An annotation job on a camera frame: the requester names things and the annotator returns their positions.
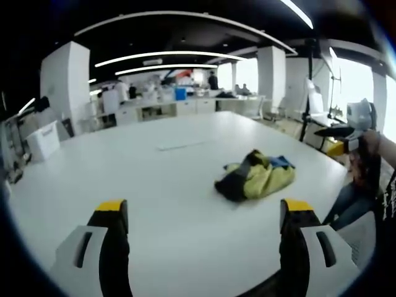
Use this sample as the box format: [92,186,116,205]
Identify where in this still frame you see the white template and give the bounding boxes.
[155,140,214,152]

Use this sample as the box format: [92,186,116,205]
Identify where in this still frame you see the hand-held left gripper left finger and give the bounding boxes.
[49,199,133,297]

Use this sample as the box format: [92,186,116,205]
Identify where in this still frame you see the person's black printed shirt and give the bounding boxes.
[372,168,396,239]

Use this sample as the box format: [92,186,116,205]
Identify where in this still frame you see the white storage box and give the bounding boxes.
[25,119,61,162]

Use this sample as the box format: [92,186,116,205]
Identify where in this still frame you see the long ceiling light strip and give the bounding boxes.
[278,0,314,30]
[94,50,247,68]
[114,63,218,76]

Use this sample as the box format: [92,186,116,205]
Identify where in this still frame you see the yellow-green black blue garment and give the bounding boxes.
[213,148,296,203]

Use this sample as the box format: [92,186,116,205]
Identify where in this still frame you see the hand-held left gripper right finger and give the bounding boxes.
[279,198,361,297]

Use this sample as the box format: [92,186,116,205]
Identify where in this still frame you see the white mesh chair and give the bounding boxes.
[336,209,377,270]

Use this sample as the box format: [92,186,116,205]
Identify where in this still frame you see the white cabinet counter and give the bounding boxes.
[92,95,217,126]

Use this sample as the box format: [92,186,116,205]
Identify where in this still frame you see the person's right hand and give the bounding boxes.
[360,129,382,155]

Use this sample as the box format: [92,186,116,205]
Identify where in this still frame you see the person's legs in jeans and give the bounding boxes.
[321,181,379,231]

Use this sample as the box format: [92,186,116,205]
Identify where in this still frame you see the black tripod stand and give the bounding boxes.
[298,38,317,143]

